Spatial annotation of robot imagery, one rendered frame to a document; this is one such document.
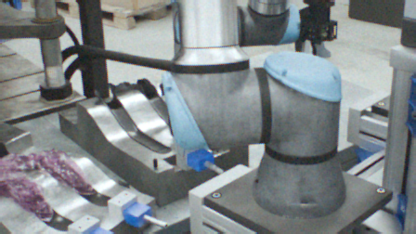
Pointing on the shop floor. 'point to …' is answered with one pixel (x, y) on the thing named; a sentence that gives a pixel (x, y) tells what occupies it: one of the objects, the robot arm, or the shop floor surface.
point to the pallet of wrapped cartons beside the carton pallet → (123, 11)
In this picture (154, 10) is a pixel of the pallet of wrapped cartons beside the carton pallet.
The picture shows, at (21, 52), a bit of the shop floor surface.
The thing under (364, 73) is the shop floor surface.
